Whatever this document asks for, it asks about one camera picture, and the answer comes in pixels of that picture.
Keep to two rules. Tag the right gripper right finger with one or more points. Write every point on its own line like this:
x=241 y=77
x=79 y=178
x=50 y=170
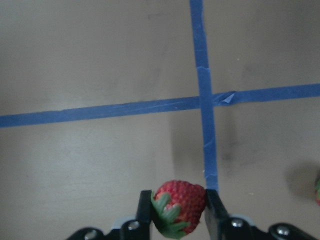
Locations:
x=222 y=225

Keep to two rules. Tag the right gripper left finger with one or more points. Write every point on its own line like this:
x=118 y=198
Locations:
x=135 y=227

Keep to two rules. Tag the strawberry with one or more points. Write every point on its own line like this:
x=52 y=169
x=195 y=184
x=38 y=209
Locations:
x=178 y=206
x=317 y=190

